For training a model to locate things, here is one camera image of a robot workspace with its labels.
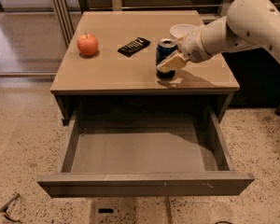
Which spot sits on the white ceramic bowl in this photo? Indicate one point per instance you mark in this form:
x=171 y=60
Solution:
x=180 y=30

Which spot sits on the open grey top drawer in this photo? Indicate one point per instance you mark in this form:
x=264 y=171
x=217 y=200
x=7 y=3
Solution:
x=144 y=155

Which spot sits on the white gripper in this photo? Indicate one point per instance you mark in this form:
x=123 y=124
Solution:
x=192 y=47

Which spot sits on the black snack bar wrapper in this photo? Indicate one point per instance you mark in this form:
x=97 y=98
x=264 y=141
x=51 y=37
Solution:
x=133 y=47

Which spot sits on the beige cabinet with top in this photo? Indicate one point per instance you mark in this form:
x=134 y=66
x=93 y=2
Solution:
x=109 y=72

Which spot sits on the red apple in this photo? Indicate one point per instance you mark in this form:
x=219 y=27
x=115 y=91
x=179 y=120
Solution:
x=87 y=44

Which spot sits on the metal tool on floor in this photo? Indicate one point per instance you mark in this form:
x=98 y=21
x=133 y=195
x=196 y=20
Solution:
x=4 y=208

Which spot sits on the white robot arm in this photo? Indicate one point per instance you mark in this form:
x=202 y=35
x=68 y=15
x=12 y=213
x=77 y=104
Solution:
x=248 y=24

